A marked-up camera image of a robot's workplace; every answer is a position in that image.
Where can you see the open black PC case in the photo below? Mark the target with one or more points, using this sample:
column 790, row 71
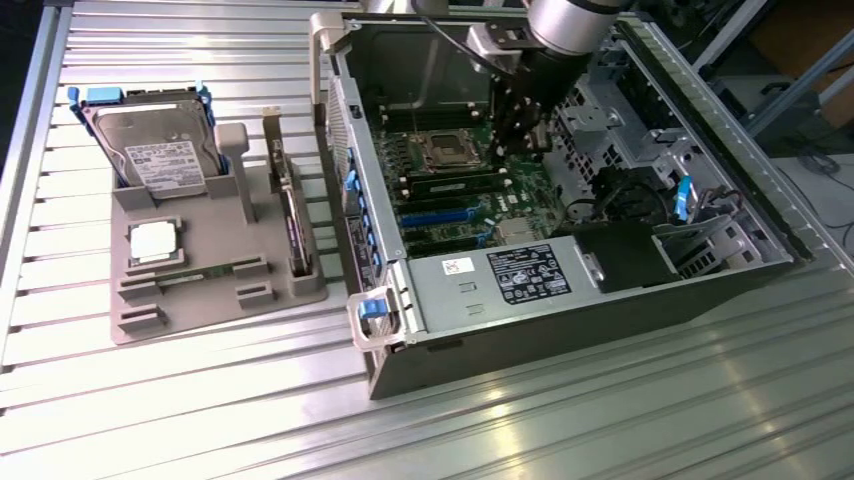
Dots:
column 533, row 350

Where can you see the blue case latch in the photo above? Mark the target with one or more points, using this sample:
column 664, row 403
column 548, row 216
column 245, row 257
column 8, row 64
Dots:
column 372, row 309

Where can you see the silver CPU chip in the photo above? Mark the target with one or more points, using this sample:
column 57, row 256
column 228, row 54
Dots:
column 154, row 242

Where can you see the grey parts rack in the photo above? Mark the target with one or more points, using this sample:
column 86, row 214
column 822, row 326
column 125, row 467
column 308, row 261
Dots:
column 200, row 310

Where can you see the metal disk bay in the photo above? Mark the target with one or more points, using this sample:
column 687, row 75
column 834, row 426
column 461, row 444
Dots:
column 600, row 135

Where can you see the aluminium frame post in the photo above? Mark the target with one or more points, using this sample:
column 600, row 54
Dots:
column 820, row 70

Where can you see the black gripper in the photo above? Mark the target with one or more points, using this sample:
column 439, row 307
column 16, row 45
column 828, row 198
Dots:
column 543, row 85

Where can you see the RAM stick green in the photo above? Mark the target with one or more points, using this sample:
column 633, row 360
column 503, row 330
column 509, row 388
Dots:
column 196, row 275

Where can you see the graphics card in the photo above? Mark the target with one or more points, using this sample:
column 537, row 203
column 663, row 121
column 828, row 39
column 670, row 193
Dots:
column 288, row 200

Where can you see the blue expansion slot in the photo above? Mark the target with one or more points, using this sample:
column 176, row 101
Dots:
column 433, row 216

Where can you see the blue disk caddy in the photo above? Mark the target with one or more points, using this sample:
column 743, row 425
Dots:
column 100, row 95

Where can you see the installed RAM stick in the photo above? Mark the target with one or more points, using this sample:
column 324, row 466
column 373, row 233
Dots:
column 460, row 185

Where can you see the silver hard disk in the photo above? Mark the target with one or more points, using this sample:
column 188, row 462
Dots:
column 156, row 150

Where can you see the green motherboard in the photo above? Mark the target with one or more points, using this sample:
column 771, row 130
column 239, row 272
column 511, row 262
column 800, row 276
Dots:
column 480, row 210

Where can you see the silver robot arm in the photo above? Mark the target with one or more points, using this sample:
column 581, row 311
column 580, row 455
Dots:
column 573, row 22

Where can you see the silver chipset heat sink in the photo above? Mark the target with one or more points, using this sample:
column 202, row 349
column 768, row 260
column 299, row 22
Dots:
column 515, row 233

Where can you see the black background box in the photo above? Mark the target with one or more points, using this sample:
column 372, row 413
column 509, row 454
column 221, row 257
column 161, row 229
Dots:
column 767, row 115

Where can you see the CPU socket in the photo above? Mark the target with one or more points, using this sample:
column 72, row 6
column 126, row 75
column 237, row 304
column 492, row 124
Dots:
column 443, row 149

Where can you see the black plastic shroud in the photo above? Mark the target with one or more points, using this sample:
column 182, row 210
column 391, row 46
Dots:
column 620, row 255

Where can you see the grey power supply unit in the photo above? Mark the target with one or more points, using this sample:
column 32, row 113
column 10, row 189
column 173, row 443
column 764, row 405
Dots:
column 467, row 295

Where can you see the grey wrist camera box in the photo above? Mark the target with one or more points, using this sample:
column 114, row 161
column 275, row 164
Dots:
column 496, row 45

